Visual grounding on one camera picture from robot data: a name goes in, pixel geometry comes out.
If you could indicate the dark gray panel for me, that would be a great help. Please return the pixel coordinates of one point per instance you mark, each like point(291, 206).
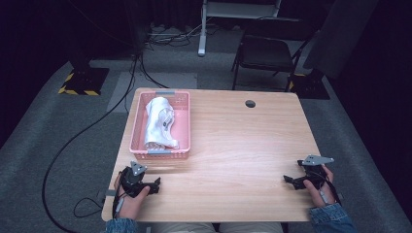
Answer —
point(340, 35)

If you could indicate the gray table edge clip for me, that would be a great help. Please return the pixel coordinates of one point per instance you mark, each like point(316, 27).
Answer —
point(105, 194)

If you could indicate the white metal stand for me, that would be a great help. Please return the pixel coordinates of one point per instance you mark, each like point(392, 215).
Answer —
point(202, 35)

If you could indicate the black upright post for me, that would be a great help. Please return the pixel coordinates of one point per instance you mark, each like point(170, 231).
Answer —
point(137, 26)

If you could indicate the black folding chair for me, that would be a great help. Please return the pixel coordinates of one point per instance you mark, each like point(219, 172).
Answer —
point(264, 53)

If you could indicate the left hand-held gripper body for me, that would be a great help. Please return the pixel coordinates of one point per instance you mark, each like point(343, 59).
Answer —
point(132, 181)

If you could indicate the person's left hand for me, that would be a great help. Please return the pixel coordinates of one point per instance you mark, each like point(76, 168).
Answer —
point(129, 207)

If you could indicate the black base with hazard stripes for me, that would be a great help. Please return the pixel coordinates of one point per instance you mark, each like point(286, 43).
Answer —
point(309, 87)
point(85, 81)

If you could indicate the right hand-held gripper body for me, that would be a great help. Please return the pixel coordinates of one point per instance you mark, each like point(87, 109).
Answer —
point(315, 173)

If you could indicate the person's right hand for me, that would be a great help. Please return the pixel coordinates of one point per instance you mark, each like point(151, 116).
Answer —
point(319, 195)

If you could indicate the pink plastic basket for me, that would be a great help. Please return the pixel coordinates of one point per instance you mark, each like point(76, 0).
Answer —
point(184, 129)

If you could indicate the gray floor mat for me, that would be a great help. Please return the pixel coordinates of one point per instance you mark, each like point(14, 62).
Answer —
point(155, 82)

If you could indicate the gray table grommet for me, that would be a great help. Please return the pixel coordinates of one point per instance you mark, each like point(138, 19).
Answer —
point(250, 104)

